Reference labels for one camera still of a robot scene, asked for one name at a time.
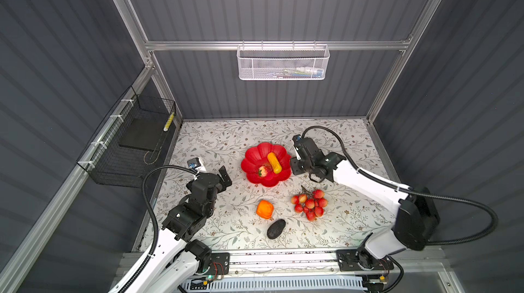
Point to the black pad in basket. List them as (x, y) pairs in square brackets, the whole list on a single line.
[(146, 135)]

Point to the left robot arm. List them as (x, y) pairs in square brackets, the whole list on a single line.
[(174, 254)]

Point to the yellow marker pen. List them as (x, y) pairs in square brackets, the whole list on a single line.
[(169, 122)]

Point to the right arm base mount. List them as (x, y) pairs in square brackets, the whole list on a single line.
[(353, 260)]

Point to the yellow corn-like fruit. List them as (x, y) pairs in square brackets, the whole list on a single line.
[(274, 163)]

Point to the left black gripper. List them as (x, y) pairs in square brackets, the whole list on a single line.
[(226, 180)]

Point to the black wire basket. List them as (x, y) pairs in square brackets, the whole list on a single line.
[(109, 164)]

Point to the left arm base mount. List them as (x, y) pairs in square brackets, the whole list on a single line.
[(217, 265)]

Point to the red-yellow strawberry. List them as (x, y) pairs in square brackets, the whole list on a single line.
[(264, 171)]

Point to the red lychee bunch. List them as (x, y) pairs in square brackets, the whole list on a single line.
[(311, 203)]

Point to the items in white basket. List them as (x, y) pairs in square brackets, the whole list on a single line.
[(298, 73)]

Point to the aluminium rail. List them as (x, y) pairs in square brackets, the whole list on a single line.
[(321, 260)]

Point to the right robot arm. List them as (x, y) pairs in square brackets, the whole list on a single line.
[(415, 216)]

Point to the white wire mesh basket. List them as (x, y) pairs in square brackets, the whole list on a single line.
[(254, 61)]

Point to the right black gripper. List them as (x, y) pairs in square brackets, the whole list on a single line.
[(293, 165)]

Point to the red flower-shaped fruit bowl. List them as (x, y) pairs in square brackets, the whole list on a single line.
[(267, 164)]

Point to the dark avocado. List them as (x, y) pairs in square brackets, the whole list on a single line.
[(276, 229)]

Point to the orange bell pepper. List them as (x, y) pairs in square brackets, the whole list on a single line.
[(265, 209)]

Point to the white perforated vent strip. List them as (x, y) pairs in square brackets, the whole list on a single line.
[(325, 283)]

